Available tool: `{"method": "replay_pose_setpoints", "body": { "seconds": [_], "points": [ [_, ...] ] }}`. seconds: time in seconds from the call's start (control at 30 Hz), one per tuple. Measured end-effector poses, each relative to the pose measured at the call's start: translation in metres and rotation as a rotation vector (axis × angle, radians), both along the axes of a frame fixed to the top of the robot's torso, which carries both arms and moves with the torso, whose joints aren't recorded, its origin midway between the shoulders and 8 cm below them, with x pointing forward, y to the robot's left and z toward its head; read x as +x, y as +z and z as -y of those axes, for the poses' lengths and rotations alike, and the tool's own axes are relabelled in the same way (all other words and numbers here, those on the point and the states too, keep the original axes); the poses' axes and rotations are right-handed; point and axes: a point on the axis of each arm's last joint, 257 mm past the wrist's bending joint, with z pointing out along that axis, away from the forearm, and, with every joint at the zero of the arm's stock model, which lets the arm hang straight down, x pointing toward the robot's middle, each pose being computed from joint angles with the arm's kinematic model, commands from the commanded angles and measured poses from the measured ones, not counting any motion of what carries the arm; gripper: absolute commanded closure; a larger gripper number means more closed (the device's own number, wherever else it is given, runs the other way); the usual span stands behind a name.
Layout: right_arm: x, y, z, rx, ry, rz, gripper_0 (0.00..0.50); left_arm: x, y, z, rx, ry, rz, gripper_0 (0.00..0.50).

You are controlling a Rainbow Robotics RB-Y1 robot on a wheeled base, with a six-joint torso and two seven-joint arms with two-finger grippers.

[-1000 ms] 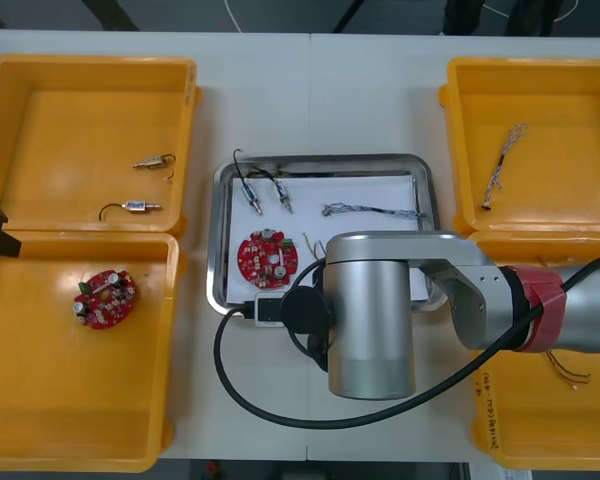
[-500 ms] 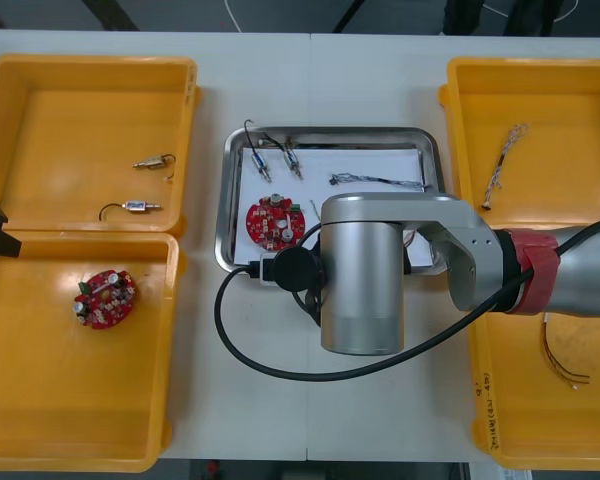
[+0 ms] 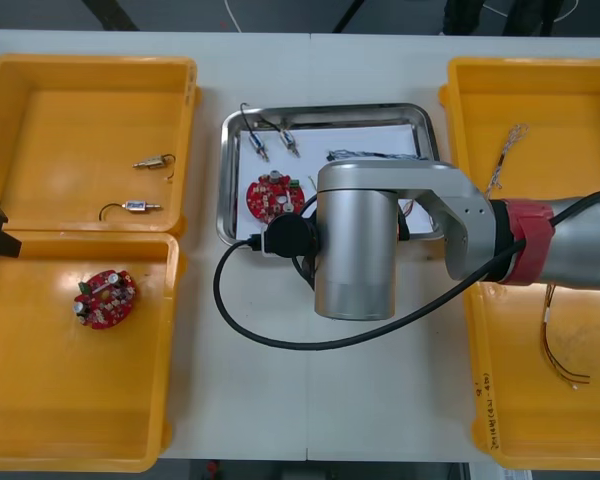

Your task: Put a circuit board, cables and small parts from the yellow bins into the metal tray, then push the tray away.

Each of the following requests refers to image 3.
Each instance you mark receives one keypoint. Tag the yellow-orange plastic bin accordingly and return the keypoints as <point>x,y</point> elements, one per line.
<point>55,125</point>
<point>55,390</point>
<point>555,110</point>
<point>530,410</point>

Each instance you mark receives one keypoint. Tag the person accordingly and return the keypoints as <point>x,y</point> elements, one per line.
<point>462,15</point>

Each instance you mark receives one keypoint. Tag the black stand leg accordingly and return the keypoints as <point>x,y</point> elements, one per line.
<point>347,14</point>

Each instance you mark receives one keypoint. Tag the blue label solenoid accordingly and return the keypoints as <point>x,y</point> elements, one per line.
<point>256,142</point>
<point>287,141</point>

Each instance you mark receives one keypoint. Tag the steel tray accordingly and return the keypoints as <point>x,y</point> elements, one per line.
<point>228,175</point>

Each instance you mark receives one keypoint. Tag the round red circuit board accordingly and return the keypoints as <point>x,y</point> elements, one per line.
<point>107,305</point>
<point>265,197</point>

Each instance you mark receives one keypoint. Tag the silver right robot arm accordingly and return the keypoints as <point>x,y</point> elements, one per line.
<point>355,250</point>

